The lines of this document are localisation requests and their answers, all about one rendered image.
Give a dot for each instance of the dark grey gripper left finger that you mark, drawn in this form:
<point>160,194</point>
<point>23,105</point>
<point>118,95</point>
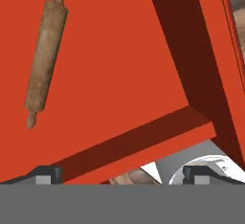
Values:
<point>48,174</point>

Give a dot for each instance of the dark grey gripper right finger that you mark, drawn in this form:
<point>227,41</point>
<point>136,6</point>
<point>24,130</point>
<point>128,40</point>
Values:
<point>198,174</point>

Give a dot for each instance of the wooden rolling pin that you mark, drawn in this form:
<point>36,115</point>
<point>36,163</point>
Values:
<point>46,52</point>

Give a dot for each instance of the red open drawer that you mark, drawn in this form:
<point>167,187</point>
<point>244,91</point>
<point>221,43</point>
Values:
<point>121,74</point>

